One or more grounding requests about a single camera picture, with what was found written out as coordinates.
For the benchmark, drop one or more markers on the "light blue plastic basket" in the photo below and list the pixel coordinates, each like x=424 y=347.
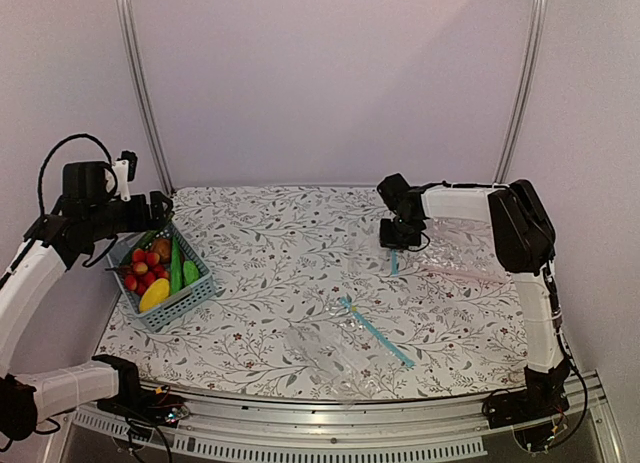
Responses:
x=175 y=305

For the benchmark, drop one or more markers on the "right aluminium frame post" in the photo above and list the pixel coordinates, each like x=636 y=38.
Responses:
x=526 y=79

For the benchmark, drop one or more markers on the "dark green cucumber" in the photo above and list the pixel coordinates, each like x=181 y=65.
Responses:
x=146 y=239

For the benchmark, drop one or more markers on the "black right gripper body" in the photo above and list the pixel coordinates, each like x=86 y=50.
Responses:
x=402 y=235

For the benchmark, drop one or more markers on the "floral table mat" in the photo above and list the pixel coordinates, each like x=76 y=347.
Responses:
x=277 y=257

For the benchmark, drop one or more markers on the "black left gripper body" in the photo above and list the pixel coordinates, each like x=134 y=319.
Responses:
x=105 y=222

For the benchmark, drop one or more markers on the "clear bag blue zipper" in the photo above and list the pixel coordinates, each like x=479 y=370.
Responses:
x=348 y=358
x=365 y=254

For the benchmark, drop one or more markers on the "red cherry bunch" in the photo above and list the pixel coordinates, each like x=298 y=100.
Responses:
x=144 y=269

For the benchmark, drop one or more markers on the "aluminium frame post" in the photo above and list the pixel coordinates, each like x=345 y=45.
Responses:
x=526 y=79
x=136 y=68

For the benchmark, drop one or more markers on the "yellow mango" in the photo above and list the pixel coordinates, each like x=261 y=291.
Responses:
x=155 y=294

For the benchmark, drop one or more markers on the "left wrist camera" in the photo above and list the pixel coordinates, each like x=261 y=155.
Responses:
x=121 y=174

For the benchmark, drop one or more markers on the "long green cucumber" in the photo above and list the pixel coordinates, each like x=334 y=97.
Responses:
x=176 y=272

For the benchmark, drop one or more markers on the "left aluminium frame post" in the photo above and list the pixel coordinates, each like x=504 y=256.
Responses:
x=136 y=68

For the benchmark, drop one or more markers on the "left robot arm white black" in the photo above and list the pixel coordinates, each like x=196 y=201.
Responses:
x=95 y=204

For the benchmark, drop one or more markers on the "clear bag pink zipper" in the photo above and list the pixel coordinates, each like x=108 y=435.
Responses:
x=462 y=248

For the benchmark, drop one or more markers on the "brown potato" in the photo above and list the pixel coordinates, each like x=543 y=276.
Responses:
x=163 y=248

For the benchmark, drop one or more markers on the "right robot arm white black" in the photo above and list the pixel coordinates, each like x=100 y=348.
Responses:
x=524 y=245

